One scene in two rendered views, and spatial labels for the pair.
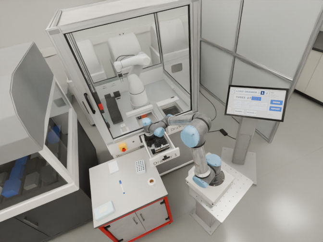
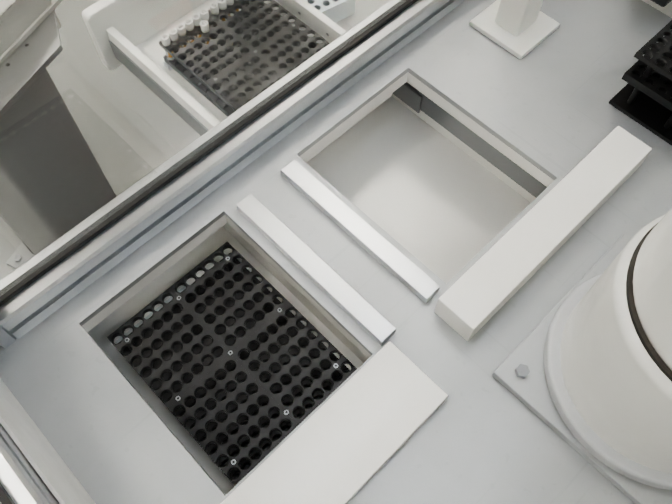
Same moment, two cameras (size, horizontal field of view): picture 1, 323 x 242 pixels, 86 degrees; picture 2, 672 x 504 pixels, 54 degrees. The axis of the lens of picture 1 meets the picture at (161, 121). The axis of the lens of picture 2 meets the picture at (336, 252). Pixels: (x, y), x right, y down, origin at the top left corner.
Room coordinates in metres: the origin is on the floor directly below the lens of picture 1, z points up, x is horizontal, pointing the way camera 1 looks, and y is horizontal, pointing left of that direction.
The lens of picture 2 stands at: (1.83, -0.16, 1.60)
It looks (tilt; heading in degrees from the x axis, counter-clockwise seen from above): 62 degrees down; 151
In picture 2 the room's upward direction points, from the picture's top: straight up
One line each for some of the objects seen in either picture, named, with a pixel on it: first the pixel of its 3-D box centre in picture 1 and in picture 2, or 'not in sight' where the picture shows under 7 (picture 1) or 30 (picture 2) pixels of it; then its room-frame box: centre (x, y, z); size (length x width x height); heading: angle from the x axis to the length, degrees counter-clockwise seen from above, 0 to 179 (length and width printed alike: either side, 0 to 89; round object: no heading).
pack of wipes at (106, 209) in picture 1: (104, 210); not in sight; (0.64, 0.58, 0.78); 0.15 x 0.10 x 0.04; 110
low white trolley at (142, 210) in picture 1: (134, 198); not in sight; (0.89, 0.43, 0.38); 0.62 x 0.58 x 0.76; 105
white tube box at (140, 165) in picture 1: (140, 166); not in sight; (0.99, 0.27, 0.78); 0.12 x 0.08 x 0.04; 5
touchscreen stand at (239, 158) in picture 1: (243, 140); not in sight; (1.29, -0.92, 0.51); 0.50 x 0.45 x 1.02; 153
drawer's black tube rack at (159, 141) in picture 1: (157, 142); not in sight; (1.17, 0.08, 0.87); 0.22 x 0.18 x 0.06; 15
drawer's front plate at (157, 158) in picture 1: (165, 157); not in sight; (0.98, 0.03, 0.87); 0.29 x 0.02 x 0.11; 105
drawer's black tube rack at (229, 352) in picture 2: not in sight; (234, 361); (1.56, -0.14, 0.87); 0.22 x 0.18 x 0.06; 15
